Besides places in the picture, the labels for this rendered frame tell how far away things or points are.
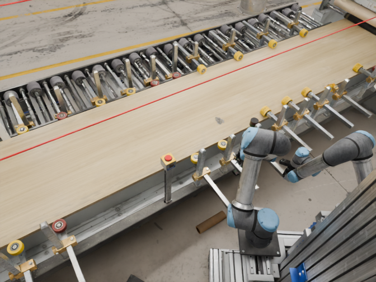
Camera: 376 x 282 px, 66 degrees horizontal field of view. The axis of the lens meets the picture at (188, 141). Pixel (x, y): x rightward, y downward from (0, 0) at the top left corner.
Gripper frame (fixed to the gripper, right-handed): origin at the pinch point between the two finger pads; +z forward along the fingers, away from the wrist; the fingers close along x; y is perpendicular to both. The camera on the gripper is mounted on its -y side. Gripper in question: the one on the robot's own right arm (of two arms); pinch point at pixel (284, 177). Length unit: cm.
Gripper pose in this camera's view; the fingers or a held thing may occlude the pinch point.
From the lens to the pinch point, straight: 229.1
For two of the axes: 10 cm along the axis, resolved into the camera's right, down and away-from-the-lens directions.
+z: -0.6, 6.3, 7.7
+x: 8.4, -3.9, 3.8
